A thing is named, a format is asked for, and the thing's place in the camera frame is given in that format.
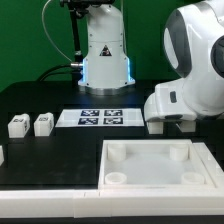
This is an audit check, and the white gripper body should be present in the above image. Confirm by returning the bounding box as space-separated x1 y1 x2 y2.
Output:
144 81 197 122

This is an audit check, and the white square tabletop part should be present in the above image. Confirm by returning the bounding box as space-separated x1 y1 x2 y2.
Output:
98 140 216 190

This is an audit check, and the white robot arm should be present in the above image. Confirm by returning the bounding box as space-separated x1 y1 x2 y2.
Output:
79 0 224 122

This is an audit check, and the white part at left edge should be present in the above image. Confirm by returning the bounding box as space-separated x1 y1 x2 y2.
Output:
0 145 4 166

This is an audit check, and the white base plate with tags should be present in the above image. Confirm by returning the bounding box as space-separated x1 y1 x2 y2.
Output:
56 108 144 127

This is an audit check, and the white L-shaped obstacle wall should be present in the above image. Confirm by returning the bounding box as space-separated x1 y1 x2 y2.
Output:
0 142 224 218

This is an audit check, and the black cable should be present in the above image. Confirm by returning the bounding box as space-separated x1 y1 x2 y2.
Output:
36 63 83 82

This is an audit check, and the black camera stand pole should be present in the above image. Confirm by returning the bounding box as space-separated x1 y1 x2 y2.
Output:
59 0 111 88

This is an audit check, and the grey cable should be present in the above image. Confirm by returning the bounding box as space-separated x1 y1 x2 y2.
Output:
41 0 74 64

